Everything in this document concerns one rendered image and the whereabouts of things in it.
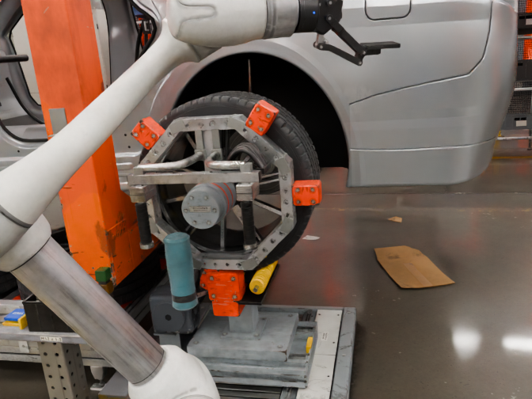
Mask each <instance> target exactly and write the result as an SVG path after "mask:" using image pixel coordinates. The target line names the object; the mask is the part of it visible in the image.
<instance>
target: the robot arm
mask: <svg viewBox="0 0 532 399"><path fill-rule="evenodd" d="M343 1H344V0H166V17H165V18H164V19H163V20H162V31H161V35H160V36H159V38H158V39H157V41H156V42H155V43H154V44H153V45H152V46H151V47H150V48H149V50H148V51H147V52H146V53H145V54H144V55H143V56H142V57H141V58H139V59H138V60H137V61H136V62H135V63H134V64H133V65H132V66H131V67H130V68H129V69H128V70H127V71H126V72H124V73H123V74H122V75H121V76H120V77H119V78H118V79H117V80H116V81H114V82H113V83H112V84H111V85H110V86H109V87H108V88H107V89H106V90H105V91H104V92H103V93H102V94H101V95H100V96H99V97H98V98H96V99H95V100H94V101H93V102H92V103H91V104H90V105H89V106H88V107H86V108H85V109H84V110H83V111H82V112H81V113H80V114H79V115H78V116H76V117H75V118H74V119H73V120H72V121H71V122H70V123H69V124H67V125H66V126H65V127H64V128H63V129H62V130H61V131H60V132H59V133H58V134H57V135H55V136H54V137H53V138H51V139H50V140H49V141H47V142H46V143H45V144H44V145H42V146H41V147H39V148H38V149H36V150H34V151H33V152H32V153H31V154H29V155H27V156H26V157H24V158H22V159H21V160H20V161H17V162H16V163H14V164H13V165H11V166H10V167H8V168H6V169H4V170H3V171H1V172H0V271H3V272H11V273H12V274H13V275H14V276H15V277H16V278H17V279H18V280H19V281H21V282H22V283H23V284H24V285H25V286H26V287H27V288H28V289H29V290H30V291H31V292H32V293H33V294H34V295H35V296H36V297H37V298H38V299H40V300H41V301H42V302H43V303H44V304H45V305H46V306H47V307H48V308H50V309H51V310H52V311H53V312H54V313H55V314H56V315H57V316H58V317H60V318H61V319H62V320H63V321H64V322H65V323H66V324H67V325H68V326H70V327H71V328H72V329H73V330H74V331H75V332H76V333H77V334H78V335H79V336H80V337H81V338H82V339H83V340H84V341H85V342H86V343H87V344H89V345H90V346H91V347H92V348H93V349H94V350H95V351H96V352H97V353H98V354H100V355H101V356H102V357H103V358H104V359H105V360H106V361H107V362H108V363H110V364H111V365H112V366H113V367H114V368H115V369H116V370H117V371H118V372H120V373H121V374H122V375H123V376H124V377H125V378H126V379H127V380H128V393H129V397H130V399H220V396H219V392H218V390H217V387H216V385H215V382H214V380H213V378H212V377H211V374H210V372H209V370H208V369H207V367H206V366H205V365H204V364H203V363H202V362H201V361H200V360H199V359H198V358H196V357H195V356H194V355H191V354H188V353H186V352H185V351H183V350H181V349H180V348H179V347H178V346H175V345H161V346H160V345H159V344H158V343H157V342H156V341H155V340H154V339H153V338H152V337H151V336H150V335H149V334H148V333H147V332H146V331H145V330H144V329H143V328H142V327H141V326H140V325H139V324H138V323H137V322H136V321H135V320H134V319H133V318H132V317H131V316H130V315H129V314H128V313H127V312H126V311H125V310H124V309H123V308H122V307H121V306H120V305H119V304H118V303H117V302H116V301H115V300H114V299H113V298H112V297H111V296H110V295H109V294H108V293H107V292H106V291H105V290H104V289H103V288H102V287H101V286H100V285H99V284H98V283H97V282H96V281H95V280H94V279H93V278H92V277H91V276H90V275H89V274H88V273H87V272H86V271H85V270H84V269H83V268H82V267H81V266H80V265H79V264H78V263H77V262H76V261H75V260H74V259H73V258H72V257H71V256H70V255H69V254H68V253H67V252H66V251H65V250H64V249H63V248H62V247H61V246H60V245H59V244H58V243H57V242H56V241H55V240H54V239H53V238H52V237H51V227H50V224H49V222H48V221H47V219H46V218H45V217H44V215H43V214H42V213H43V212H44V210H45V209H46V207H47V206H48V204H49V203H50V202H51V201H52V200H53V199H54V198H55V196H56V195H57V194H58V193H59V191H60V190H61V189H62V187H63V186H64V185H65V184H66V182H67V181H68V180H69V179H70V178H71V177H72V176H73V175H74V174H75V173H76V172H77V171H78V170H79V168H80V167H81V166H82V165H83V164H84V163H85V162H86V161H87V160H88V159H89V158H90V157H91V156H92V155H93V153H94V152H95V151H96V150H97V149H98V148H99V147H100V146H101V145H102V144H103V143H104V142H105V141H106V139H107V138H108V137H109V136H110V135H111V134H112V133H113V132H114V130H116V129H117V128H118V127H119V125H120V124H121V123H122V122H123V121H124V120H125V119H126V117H127V116H128V115H129V114H130V113H131V112H132V110H133V109H134V108H135V107H136V106H137V105H138V104H139V102H140V101H141V100H142V99H143V98H144V97H145V96H146V95H147V94H148V93H149V92H150V91H151V90H152V88H153V87H154V86H155V85H156V84H157V83H158V82H159V81H161V80H162V79H163V78H164V77H165V76H166V75H167V74H168V73H169V72H170V71H171V70H173V69H174V68H176V67H178V66H179V65H181V64H182V63H187V62H194V63H199V62H200V61H201V60H203V59H205V58H206V57H208V56H209V55H211V54H212V53H214V52H216V51H217V50H219V49H220V48H222V47H230V46H236V45H240V44H246V43H248V42H250V41H253V40H261V39H263V40H267V39H275V38H280V37H291V36H292V35H293V33H301V32H316V33H317V39H316V41H315V42H314V43H313V47H314V48H316V49H318V50H320V51H330V52H332V53H333V54H335V55H338V56H339V57H341V58H343V59H346V60H347V61H349V62H351V63H354V64H355V65H357V66H362V64H363V57H364V56H366V55H379V54H381V49H387V48H400V46H401V44H399V43H396V42H393V41H386V42H372V43H360V44H359V43H358V42H357V41H356V40H355V39H354V38H353V37H352V36H351V35H350V34H349V33H348V32H347V31H346V30H345V29H344V27H343V26H342V25H341V24H340V23H339V22H340V19H342V6H343ZM330 29H331V30H332V31H333V32H335V34H337V35H338V36H339V38H341V39H342V40H343V41H344V42H345V43H346V44H347V45H348V46H349V47H350V48H351V49H352V50H353V51H354V52H355V56H354V55H351V54H349V53H347V52H346V51H343V50H341V49H339V48H338V47H335V46H333V45H331V44H329V42H328V40H327V39H326V38H324V35H325V34H326V33H327V32H328V31H329V30H330Z"/></svg>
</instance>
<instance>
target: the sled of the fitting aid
mask: <svg viewBox="0 0 532 399"><path fill-rule="evenodd" d="M317 338H318V331H317V321H298V327H297V329H296V332H295V335H294V340H293V343H292V345H291V350H290V353H289V356H288V359H287V361H286V362H282V361H268V360H254V359H227V358H213V357H199V356H196V358H198V359H199V360H200V361H201V362H202V363H203V364H204V365H205V366H206V367H207V369H208V370H209V372H210V374H211V377H212V378H213V380H214V382H228V383H240V384H251V385H263V386H286V387H298V388H307V386H308V381H309V378H310V371H311V367H312V363H313V360H314V352H315V349H316V345H317Z"/></svg>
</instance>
